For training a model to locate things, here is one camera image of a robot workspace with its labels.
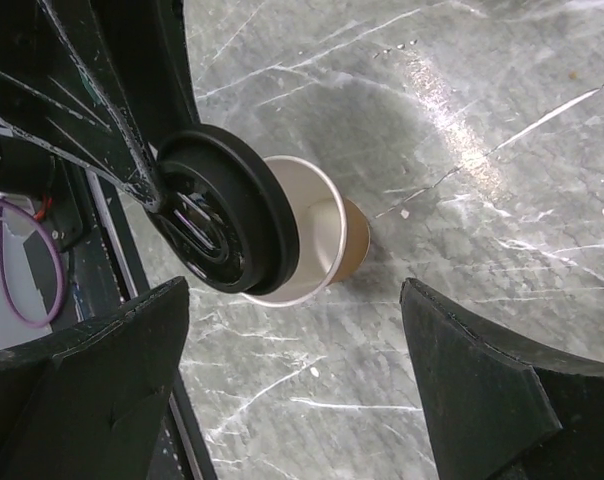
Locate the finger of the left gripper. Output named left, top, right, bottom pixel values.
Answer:
left=91, top=0, right=199, bottom=145
left=0, top=1, right=168, bottom=213

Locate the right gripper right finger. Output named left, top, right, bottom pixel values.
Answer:
left=400, top=278, right=604, bottom=479

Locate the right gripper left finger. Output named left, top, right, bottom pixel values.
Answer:
left=0, top=277, right=191, bottom=480

